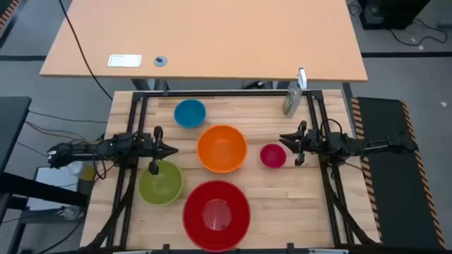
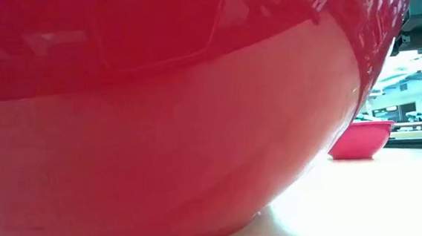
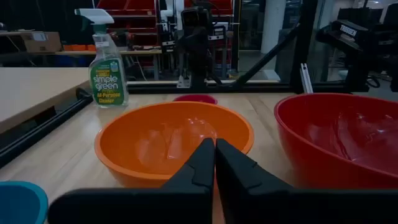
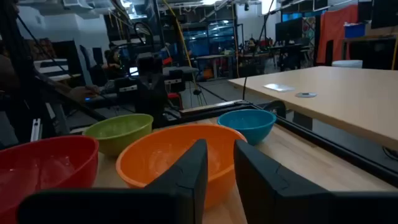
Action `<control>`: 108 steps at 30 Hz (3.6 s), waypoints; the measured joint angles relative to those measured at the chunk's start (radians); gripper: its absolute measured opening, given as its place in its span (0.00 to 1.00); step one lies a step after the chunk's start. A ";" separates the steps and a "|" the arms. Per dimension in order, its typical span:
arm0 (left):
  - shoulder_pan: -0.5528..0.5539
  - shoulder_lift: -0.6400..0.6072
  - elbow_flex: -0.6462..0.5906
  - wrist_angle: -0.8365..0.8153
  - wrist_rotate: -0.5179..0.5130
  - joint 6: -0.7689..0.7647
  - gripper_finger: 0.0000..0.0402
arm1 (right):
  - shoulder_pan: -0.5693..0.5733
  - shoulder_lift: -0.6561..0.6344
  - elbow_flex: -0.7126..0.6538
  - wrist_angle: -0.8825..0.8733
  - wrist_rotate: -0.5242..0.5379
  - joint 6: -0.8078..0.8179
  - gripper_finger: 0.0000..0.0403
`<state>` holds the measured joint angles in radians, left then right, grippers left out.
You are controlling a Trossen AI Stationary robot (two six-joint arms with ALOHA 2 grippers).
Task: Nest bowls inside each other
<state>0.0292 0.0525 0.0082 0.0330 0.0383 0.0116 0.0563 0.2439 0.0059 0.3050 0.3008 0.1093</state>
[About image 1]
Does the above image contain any black equipment box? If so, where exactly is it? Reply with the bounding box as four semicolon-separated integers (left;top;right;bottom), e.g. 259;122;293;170
357;0;432;31

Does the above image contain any blue bowl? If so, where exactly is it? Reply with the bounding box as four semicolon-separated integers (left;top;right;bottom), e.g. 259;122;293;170
173;98;207;128

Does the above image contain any green bowl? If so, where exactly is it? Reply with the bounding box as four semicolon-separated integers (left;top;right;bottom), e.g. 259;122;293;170
138;159;184;207

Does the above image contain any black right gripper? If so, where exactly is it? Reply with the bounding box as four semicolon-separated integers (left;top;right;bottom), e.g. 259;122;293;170
278;120;321;167

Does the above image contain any long black cable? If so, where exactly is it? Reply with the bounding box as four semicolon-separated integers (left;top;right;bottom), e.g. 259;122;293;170
57;0;114;102

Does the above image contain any yellow container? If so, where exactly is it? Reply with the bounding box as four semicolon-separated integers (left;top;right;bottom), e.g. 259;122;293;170
78;164;96;182

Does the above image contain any black metal beam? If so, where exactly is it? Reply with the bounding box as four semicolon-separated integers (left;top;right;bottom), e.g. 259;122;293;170
0;171;89;209

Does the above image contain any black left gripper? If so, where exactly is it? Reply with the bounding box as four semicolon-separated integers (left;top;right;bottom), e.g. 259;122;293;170
139;126;179;176

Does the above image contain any clear glass jar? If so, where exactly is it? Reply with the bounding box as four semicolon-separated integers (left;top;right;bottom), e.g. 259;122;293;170
62;205;81;221

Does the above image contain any black mat with hazard stripes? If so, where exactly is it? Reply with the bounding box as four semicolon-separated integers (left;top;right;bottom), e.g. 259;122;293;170
350;96;448;250

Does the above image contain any black floor cable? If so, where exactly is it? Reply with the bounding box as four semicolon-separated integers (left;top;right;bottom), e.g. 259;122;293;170
386;17;449;47

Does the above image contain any small magenta bowl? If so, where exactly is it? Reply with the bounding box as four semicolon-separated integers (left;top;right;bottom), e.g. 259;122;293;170
259;143;287;169

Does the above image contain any black metal table frame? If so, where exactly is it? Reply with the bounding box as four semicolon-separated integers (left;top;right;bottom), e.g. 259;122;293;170
81;89;382;254

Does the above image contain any light wooden desk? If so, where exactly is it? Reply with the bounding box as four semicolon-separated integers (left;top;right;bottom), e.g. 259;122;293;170
39;0;369;84

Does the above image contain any orange bowl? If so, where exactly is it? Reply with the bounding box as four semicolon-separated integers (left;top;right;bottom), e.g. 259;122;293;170
196;123;249;174

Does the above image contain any white box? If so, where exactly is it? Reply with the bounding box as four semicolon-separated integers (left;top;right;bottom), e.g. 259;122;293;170
26;166;93;212

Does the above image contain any large red bowl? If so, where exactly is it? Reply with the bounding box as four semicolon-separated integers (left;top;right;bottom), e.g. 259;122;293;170
182;179;252;253

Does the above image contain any white camera mount clamp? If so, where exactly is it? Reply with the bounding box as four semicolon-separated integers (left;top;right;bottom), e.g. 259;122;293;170
297;66;308;90

